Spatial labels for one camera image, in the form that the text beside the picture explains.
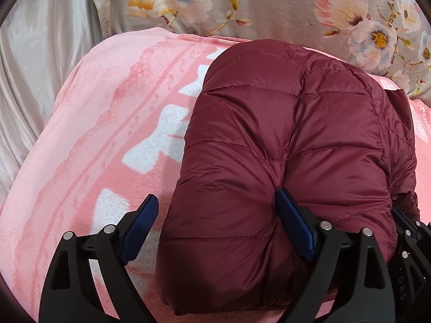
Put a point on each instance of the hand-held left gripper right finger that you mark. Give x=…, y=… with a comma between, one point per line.
x=296, y=225

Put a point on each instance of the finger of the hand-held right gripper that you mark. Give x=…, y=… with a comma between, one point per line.
x=405, y=223

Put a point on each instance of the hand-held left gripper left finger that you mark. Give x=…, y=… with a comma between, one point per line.
x=143, y=223

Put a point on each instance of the maroon quilted puffer jacket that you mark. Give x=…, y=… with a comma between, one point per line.
x=269, y=124

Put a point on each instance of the pink fleece blanket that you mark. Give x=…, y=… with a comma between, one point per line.
x=84, y=124

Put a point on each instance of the pale satin sheet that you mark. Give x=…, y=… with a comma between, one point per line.
x=33, y=57

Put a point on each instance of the grey floral blanket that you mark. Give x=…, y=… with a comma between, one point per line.
x=276, y=6

